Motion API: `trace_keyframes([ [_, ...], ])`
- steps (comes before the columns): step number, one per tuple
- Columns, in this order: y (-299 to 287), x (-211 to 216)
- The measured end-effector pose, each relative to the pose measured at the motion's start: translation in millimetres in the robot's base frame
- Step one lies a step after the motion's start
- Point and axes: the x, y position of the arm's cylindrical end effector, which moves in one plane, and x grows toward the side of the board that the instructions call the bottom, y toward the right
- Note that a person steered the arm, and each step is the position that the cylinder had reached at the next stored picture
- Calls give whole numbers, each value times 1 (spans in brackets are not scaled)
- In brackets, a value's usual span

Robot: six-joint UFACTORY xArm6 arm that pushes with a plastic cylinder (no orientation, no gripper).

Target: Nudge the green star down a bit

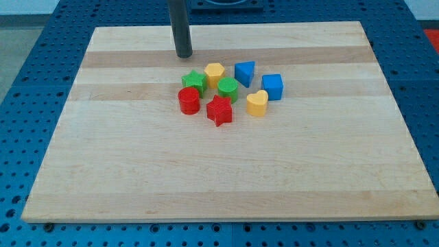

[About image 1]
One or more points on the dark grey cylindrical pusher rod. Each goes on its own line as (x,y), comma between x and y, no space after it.
(180,27)

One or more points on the green star block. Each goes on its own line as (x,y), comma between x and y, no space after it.
(195,80)

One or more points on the red star block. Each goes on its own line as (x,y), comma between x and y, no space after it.
(220,110)

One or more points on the yellow hexagon block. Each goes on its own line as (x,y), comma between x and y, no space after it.
(214,73)

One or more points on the red cylinder block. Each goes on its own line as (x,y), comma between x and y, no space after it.
(189,100)

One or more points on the blue triangle block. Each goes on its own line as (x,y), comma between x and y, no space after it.
(244,72)

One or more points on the green cylinder block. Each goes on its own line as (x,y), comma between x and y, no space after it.
(228,87)

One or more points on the blue cube block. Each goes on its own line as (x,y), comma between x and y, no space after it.
(273,85)

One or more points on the yellow heart block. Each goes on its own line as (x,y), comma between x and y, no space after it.
(257,103)

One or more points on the light wooden board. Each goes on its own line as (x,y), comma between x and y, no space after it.
(334,148)

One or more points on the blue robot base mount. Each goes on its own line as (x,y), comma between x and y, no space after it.
(225,5)

